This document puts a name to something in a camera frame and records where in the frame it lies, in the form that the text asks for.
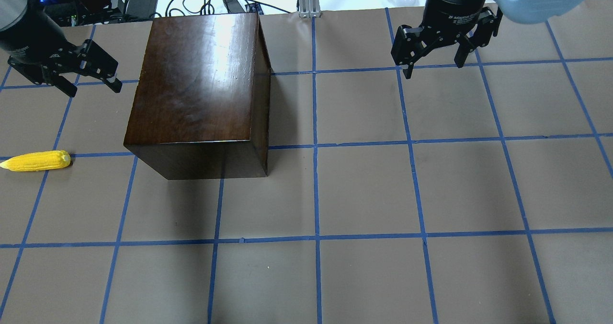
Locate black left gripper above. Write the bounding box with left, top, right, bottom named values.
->
left=7, top=39, right=123, bottom=98

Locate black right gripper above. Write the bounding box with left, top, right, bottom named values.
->
left=390, top=7, right=503, bottom=80

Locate yellow corn cob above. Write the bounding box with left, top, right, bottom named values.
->
left=0, top=150, right=72, bottom=173

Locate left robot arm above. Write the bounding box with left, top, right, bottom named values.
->
left=0, top=0, right=123, bottom=97

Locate dark wooden drawer cabinet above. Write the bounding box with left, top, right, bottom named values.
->
left=124, top=12, right=272, bottom=180

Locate black power adapter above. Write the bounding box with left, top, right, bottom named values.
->
left=125, top=0, right=158, bottom=20

